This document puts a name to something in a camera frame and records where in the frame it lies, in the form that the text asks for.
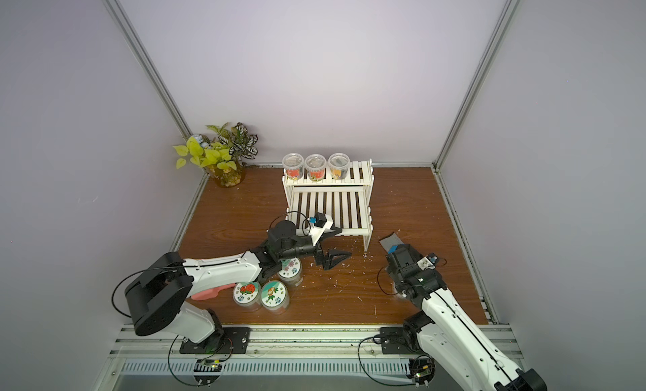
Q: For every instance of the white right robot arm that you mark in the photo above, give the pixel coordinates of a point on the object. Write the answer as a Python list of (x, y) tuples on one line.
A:
[(444, 332)]

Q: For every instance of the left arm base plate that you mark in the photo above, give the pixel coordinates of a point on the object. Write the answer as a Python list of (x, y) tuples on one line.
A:
[(228, 340)]

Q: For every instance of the black blue garden glove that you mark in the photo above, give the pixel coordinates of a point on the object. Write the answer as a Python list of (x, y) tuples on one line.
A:
[(391, 243)]

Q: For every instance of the clear seed container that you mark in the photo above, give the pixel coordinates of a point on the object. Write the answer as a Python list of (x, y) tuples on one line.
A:
[(339, 164), (316, 167)]

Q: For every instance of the white wooden slatted shelf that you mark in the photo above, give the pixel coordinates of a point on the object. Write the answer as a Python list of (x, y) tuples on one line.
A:
[(346, 201)]

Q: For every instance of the green potted plant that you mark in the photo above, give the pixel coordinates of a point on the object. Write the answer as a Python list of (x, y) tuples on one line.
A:
[(222, 157)]

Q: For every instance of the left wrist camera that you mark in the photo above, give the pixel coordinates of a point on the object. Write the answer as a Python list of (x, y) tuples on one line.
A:
[(321, 227)]

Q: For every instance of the pink plastic scoop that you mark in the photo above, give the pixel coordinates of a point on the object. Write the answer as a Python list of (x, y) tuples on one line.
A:
[(211, 293)]

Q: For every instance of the jar with strawberry lid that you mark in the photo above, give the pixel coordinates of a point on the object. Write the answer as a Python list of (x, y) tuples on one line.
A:
[(248, 296)]

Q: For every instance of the left controller board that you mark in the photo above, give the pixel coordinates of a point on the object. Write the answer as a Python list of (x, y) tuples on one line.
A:
[(207, 371)]

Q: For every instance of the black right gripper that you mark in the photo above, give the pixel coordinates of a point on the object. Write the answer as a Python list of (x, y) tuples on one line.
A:
[(399, 252)]

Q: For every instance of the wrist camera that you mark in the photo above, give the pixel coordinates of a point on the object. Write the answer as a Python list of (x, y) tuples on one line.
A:
[(321, 227), (428, 262)]

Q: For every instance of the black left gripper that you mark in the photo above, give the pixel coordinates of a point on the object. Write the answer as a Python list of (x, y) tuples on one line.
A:
[(323, 260)]

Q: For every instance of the aluminium front rail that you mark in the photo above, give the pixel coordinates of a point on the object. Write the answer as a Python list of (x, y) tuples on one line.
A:
[(257, 341)]

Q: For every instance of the clear container red seeds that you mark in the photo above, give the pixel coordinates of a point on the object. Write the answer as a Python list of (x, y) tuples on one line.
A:
[(293, 164)]

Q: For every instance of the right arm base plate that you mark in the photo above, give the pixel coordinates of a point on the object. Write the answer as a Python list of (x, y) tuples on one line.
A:
[(399, 341)]

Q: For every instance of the jar with orange flower lid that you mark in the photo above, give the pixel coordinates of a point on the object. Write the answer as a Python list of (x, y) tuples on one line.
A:
[(275, 297)]

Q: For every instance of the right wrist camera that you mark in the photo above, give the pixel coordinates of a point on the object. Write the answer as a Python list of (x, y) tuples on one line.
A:
[(428, 262)]

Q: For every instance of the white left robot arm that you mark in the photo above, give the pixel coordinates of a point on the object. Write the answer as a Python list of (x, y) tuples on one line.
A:
[(158, 297)]

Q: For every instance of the controller board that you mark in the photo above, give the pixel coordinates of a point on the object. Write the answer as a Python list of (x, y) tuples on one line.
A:
[(207, 371), (422, 370)]

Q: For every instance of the right controller board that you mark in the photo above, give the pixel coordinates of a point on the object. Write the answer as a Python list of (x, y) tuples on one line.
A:
[(422, 370)]

